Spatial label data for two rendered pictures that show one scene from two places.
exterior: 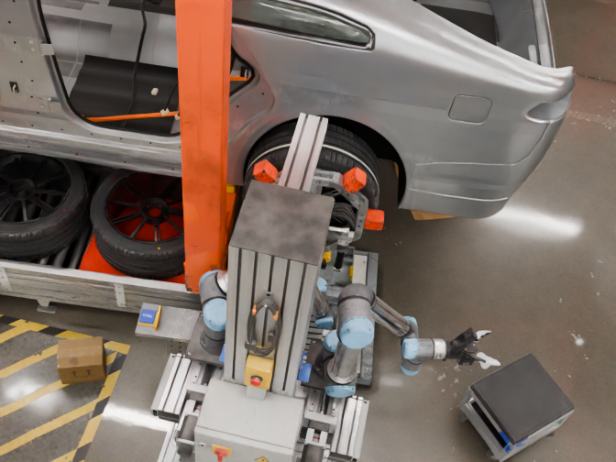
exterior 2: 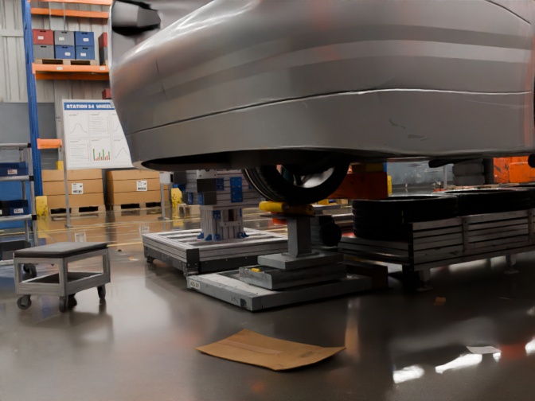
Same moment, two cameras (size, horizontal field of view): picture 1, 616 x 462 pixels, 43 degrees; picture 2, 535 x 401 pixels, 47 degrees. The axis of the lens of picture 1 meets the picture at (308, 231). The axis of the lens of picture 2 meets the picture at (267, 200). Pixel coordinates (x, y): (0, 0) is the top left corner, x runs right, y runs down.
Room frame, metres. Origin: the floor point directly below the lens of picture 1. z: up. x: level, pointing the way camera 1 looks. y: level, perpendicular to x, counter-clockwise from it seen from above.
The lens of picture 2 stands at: (5.54, -1.82, 0.73)
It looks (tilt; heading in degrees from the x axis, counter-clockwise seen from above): 3 degrees down; 151
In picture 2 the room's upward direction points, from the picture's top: 3 degrees counter-clockwise
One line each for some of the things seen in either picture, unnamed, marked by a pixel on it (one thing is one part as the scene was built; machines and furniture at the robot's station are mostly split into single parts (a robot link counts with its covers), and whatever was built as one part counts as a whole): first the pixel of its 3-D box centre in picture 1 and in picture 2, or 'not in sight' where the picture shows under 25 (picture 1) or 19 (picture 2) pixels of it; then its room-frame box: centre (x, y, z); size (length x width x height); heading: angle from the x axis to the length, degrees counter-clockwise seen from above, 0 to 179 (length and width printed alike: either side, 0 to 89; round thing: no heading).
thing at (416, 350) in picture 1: (417, 349); not in sight; (1.50, -0.48, 1.21); 0.11 x 0.08 x 0.09; 100
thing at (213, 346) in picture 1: (217, 333); not in sight; (1.62, 0.30, 0.87); 0.15 x 0.15 x 0.10
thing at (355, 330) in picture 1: (346, 351); not in sight; (1.45, -0.22, 1.19); 0.15 x 0.12 x 0.55; 10
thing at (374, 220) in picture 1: (373, 219); not in sight; (2.38, -0.30, 0.85); 0.09 x 0.08 x 0.07; 92
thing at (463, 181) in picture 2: not in sight; (480, 166); (-4.15, 8.91, 0.55); 1.40 x 0.80 x 1.09; 83
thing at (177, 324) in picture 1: (182, 324); (310, 208); (1.88, 0.52, 0.44); 0.43 x 0.17 x 0.03; 92
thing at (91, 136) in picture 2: not in sight; (114, 159); (-3.81, 0.66, 0.98); 1.50 x 0.50 x 1.95; 86
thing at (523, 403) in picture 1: (513, 411); (63, 274); (1.86, -1.18, 0.17); 0.43 x 0.36 x 0.34; 128
